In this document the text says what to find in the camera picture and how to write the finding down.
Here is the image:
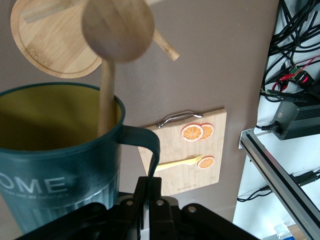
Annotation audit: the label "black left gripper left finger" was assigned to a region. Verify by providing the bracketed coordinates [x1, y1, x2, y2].
[22, 176, 150, 240]

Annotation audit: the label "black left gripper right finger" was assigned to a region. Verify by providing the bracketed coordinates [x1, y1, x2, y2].
[149, 176, 258, 240]

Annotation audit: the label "teal mug yellow inside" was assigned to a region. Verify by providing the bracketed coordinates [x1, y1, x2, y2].
[0, 83, 161, 235]

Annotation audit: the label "wooden mug tree rack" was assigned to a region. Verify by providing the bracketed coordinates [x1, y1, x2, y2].
[10, 0, 180, 138]

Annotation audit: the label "yellow plastic fork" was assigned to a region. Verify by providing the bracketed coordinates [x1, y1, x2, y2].
[155, 154, 203, 172]

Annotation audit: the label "orange slice toy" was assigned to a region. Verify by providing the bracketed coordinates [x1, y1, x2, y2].
[196, 155, 215, 171]
[181, 124, 204, 143]
[198, 122, 215, 141]

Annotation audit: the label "grey power supply box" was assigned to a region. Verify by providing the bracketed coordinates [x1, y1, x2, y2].
[273, 98, 320, 142]

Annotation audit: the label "wooden cutting board metal handle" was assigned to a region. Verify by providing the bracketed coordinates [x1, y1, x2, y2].
[137, 108, 228, 197]

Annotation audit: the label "aluminium frame post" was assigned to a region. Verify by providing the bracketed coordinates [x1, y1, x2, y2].
[237, 128, 320, 240]

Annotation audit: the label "electronics board red wires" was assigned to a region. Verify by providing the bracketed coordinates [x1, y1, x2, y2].
[273, 56, 317, 90]

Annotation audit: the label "black cable bundle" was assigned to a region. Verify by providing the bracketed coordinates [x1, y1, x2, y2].
[259, 0, 320, 101]

